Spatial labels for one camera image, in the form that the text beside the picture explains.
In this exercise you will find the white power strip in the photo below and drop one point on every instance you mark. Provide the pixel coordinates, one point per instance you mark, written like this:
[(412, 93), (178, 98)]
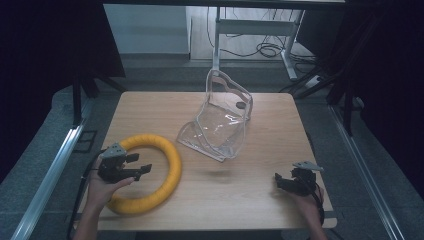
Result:
[(313, 81)]

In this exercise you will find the aluminium floor rail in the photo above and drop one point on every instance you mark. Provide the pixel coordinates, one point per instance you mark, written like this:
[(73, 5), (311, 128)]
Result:
[(50, 176), (363, 170)]

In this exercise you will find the white metal desk frame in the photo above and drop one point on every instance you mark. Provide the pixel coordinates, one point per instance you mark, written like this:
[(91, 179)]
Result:
[(256, 27)]

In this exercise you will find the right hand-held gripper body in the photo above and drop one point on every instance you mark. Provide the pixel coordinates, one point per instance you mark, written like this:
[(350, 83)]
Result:
[(301, 180)]

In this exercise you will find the clear plastic bag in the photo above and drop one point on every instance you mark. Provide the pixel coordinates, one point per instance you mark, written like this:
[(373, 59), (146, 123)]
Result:
[(216, 130)]

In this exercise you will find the person's left hand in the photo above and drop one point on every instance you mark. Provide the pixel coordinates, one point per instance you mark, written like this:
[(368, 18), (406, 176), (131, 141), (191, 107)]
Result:
[(100, 193)]

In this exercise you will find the black curtain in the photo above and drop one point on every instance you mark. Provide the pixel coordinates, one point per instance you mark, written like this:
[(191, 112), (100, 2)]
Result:
[(46, 66), (386, 83)]

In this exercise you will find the person's right hand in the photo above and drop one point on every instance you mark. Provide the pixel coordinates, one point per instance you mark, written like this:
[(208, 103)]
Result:
[(308, 205)]

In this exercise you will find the black stand legs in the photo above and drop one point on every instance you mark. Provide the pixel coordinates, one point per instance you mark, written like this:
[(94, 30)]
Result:
[(83, 90), (336, 90)]

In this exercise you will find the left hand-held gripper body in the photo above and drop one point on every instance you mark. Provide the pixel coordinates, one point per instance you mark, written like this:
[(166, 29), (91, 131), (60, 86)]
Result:
[(111, 166)]

